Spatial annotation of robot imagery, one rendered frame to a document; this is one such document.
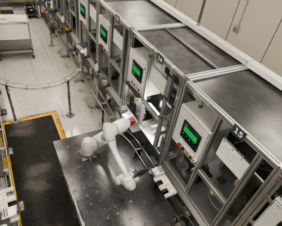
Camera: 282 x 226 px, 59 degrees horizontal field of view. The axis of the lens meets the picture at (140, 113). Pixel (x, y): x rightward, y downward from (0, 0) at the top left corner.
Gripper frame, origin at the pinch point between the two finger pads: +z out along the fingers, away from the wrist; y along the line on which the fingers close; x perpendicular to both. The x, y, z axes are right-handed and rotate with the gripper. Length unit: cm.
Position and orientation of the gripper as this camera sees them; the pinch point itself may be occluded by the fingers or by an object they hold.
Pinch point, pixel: (149, 169)
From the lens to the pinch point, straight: 292.8
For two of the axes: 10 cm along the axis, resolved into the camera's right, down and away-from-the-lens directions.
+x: -4.7, -6.2, 6.3
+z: 8.8, -2.2, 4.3
